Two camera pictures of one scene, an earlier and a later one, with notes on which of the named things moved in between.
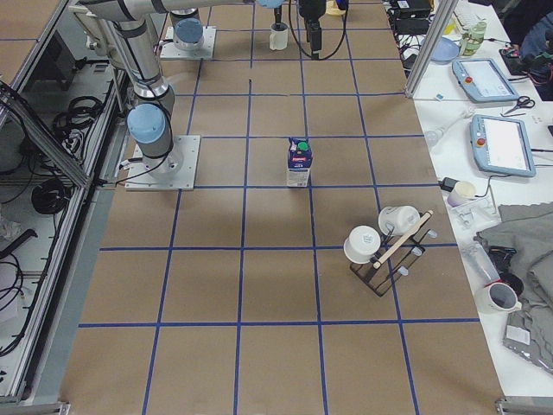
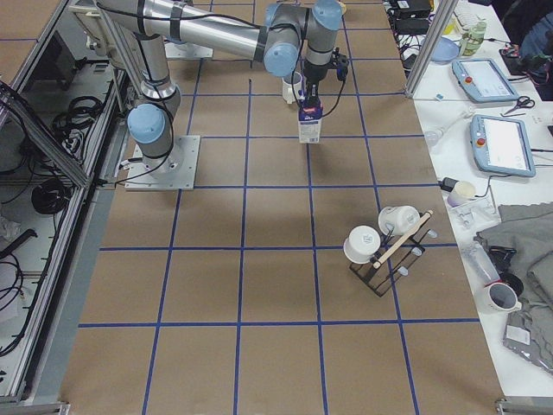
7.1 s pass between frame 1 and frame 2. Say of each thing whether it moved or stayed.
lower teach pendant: stayed
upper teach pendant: stayed
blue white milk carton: moved
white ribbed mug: moved
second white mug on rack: stayed
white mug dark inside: stayed
